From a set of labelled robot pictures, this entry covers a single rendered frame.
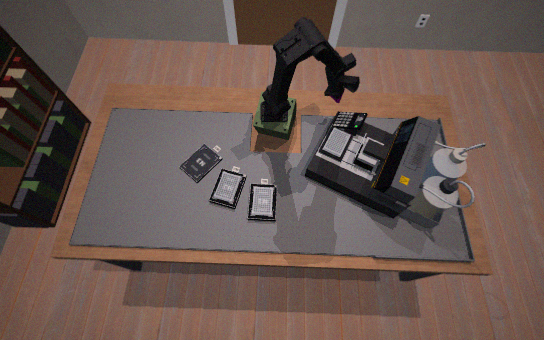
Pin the white bottle with black cap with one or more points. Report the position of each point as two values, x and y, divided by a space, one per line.
429 205

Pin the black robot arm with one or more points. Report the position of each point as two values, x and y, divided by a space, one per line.
312 43

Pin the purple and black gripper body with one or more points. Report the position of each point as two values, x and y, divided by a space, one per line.
329 90

